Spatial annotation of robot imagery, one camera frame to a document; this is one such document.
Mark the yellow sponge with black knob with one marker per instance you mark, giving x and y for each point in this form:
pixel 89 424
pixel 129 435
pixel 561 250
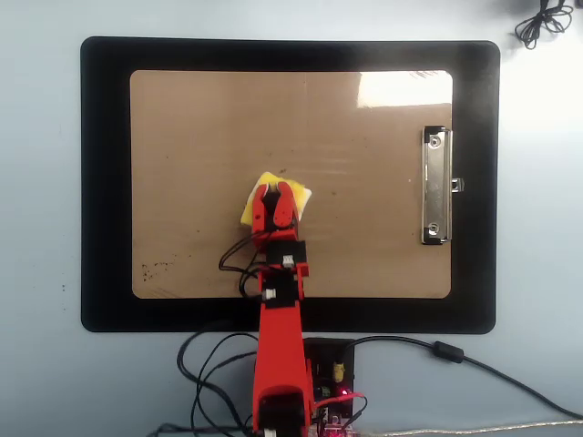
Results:
pixel 301 193

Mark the black controller board base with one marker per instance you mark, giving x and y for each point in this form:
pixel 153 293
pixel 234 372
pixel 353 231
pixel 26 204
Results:
pixel 332 355

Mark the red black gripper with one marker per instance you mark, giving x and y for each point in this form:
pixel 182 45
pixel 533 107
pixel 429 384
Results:
pixel 286 251

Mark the black desk mat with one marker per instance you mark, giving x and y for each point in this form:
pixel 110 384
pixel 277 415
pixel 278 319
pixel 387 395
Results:
pixel 105 136

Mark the metal clipboard clip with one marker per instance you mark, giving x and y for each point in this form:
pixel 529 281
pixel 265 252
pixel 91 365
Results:
pixel 436 191

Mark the brown clipboard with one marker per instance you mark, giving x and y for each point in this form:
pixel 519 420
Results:
pixel 364 150

